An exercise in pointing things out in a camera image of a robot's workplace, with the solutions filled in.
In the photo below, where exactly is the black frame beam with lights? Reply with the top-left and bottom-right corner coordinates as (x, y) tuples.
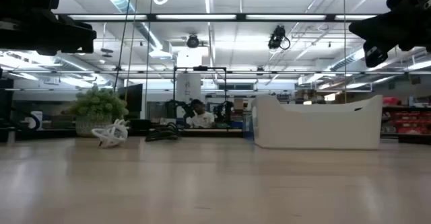
(53, 13), (378, 23)

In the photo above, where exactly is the round black ceiling camera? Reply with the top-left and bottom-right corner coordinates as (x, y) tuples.
(186, 34), (200, 49)

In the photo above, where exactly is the white appliance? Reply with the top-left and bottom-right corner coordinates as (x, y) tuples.
(29, 110), (44, 130)

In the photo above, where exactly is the green plant in white pot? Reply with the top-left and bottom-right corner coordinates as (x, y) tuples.
(67, 85), (129, 138)

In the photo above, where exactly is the thin black frame beam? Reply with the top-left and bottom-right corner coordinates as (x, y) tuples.
(0, 69), (431, 75)

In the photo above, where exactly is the white plastic bin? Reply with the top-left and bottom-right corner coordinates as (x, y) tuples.
(251, 94), (384, 150)

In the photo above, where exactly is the black monitor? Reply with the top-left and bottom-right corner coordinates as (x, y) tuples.
(117, 83), (143, 120)

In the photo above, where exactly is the hanging thin cable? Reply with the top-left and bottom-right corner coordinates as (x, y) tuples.
(342, 0), (347, 104)

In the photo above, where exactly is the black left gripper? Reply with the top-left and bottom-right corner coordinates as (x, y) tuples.
(0, 10), (98, 56)

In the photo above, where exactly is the hanging black cable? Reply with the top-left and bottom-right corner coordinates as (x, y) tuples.
(112, 0), (135, 92)

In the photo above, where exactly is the red storage shelf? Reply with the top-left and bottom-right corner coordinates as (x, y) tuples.
(382, 96), (431, 136)

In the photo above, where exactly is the white USB-C cable bundle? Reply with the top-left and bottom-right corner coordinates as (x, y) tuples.
(90, 118), (131, 149)

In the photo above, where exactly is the person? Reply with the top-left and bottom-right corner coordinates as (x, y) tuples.
(185, 98), (216, 129)

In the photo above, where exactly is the black table frame rail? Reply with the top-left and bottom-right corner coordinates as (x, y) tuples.
(15, 128), (244, 139)

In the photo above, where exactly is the black background station frame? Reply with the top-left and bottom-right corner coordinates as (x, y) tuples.
(172, 65), (228, 130)

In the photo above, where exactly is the black overhead camera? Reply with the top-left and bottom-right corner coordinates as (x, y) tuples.
(267, 24), (292, 51)

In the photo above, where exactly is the black USB-C cable bundle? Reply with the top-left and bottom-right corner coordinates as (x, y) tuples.
(145, 122), (181, 143)

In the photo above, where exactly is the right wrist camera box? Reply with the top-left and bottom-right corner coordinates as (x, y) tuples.
(362, 40), (389, 69)

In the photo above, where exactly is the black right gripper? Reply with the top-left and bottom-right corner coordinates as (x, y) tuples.
(348, 0), (431, 53)

